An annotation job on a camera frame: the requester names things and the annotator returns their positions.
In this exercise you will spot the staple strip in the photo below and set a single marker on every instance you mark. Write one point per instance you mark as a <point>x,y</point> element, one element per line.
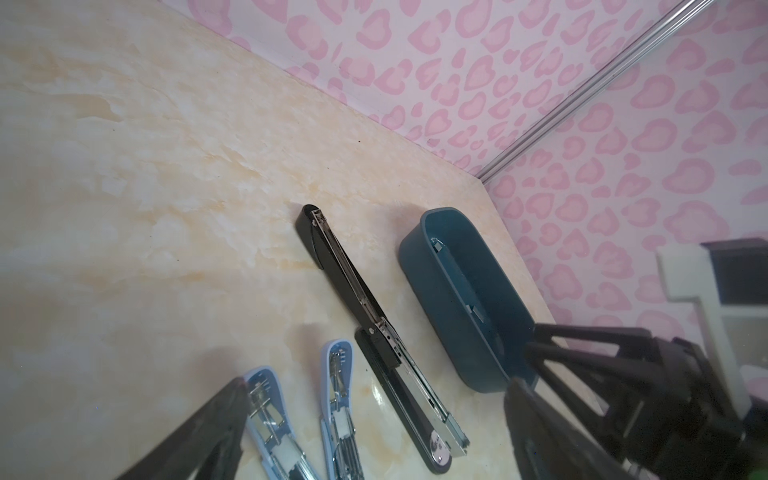
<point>437,244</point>

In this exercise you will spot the black stapler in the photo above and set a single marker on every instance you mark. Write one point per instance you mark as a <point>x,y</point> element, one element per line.
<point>435,433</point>

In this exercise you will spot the teal plastic tray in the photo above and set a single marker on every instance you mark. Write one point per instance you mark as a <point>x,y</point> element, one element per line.
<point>477,314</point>

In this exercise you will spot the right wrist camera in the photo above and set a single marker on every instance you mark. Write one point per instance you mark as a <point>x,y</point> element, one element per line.
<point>726,281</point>

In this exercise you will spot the light blue mini stapler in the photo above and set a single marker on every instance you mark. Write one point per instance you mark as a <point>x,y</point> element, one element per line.
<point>269,426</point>
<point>337,426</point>

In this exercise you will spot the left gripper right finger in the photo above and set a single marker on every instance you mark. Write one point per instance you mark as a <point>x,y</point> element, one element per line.
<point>547,446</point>

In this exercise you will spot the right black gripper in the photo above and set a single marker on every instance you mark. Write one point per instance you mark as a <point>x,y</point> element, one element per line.
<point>653,402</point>

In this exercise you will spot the aluminium frame corner post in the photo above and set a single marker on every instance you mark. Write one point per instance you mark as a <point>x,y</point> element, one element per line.
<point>666,27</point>

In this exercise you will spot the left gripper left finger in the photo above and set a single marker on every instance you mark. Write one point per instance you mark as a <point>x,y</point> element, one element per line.
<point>206,446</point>

